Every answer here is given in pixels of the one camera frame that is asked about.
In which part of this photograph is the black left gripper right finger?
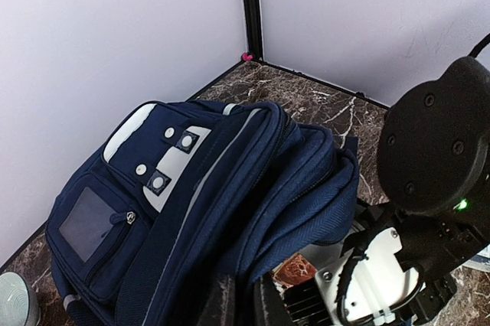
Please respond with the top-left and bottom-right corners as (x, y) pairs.
(254, 275), (295, 326)

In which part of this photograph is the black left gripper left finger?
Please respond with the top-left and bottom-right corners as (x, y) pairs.
(215, 274), (236, 326)

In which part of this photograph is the pink Shrew paperback book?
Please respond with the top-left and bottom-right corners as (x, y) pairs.
(273, 253), (317, 288)

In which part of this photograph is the navy blue student backpack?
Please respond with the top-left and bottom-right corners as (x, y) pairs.
(46, 100), (359, 325)

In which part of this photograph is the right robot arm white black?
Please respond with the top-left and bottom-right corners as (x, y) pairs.
(377, 38), (489, 324)

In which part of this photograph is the celadon bowl rear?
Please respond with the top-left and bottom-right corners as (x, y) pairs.
(1, 272), (41, 326)

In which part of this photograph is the pink clip at corner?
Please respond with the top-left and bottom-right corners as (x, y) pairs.
(241, 52), (253, 62)

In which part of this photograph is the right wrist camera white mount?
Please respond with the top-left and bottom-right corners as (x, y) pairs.
(285, 226), (426, 325)

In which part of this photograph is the black right frame post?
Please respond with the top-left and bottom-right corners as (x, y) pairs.
(243, 0), (263, 60)

